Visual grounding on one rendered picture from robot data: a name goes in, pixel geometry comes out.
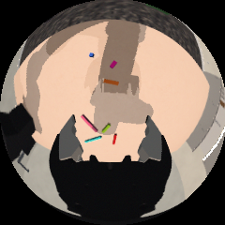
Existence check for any pink rod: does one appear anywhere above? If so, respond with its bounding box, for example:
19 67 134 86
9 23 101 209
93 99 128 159
81 114 98 132

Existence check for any magenta rod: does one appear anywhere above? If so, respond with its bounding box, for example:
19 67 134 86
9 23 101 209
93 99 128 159
110 60 117 68

